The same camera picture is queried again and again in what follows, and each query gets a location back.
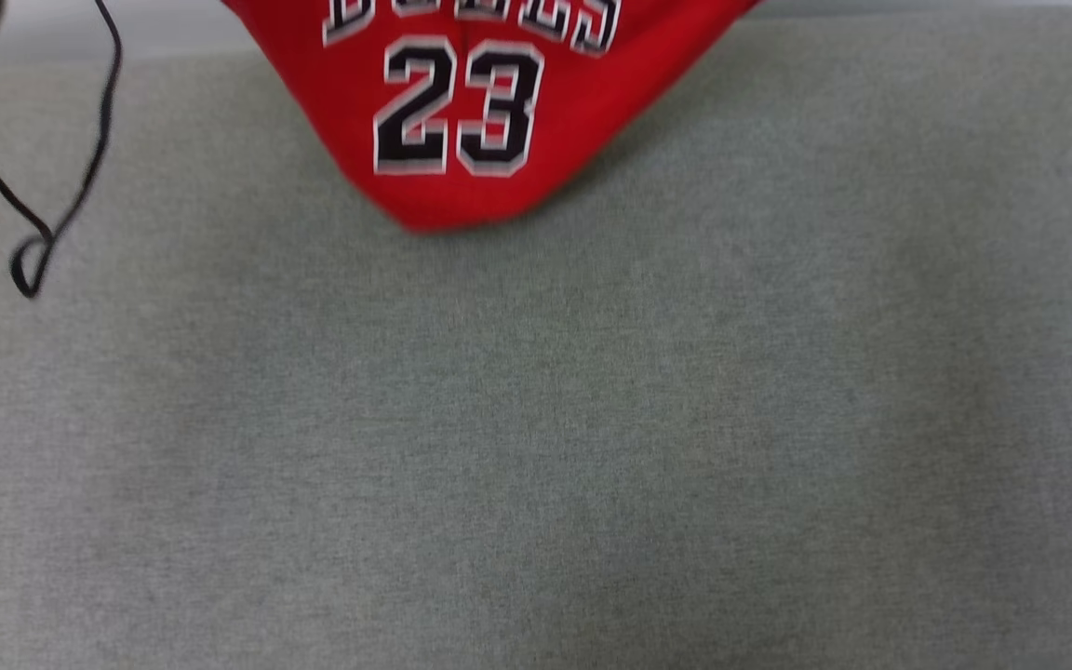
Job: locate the red basketball jersey number 23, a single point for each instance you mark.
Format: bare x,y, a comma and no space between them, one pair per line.
489,195

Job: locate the grey fabric sofa cushion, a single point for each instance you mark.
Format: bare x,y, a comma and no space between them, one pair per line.
536,419

